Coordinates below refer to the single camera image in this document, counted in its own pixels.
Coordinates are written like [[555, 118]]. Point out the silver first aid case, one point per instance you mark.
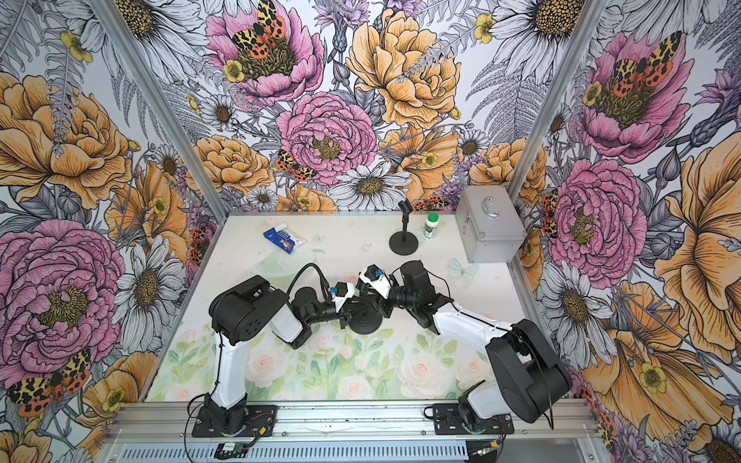
[[489, 226]]

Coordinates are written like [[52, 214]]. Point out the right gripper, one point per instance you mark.
[[382, 306]]

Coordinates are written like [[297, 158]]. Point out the blue gauze bandage packet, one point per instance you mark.
[[284, 238]]

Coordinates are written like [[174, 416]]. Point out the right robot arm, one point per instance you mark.
[[529, 377]]

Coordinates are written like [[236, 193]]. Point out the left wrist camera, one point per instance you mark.
[[341, 295]]

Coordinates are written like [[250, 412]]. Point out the aluminium front rail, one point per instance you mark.
[[327, 421]]

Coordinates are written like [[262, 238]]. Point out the white green-capped pill bottle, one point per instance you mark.
[[431, 225]]

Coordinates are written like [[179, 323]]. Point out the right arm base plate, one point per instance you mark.
[[458, 419]]

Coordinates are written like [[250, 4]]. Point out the white vented cable duct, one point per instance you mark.
[[368, 451]]

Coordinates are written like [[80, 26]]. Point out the black round stand base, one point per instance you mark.
[[403, 243]]

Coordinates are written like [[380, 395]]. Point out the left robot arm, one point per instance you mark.
[[240, 314]]

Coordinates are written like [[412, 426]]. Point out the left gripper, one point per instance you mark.
[[346, 312]]

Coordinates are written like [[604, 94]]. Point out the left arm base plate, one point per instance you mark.
[[242, 421]]

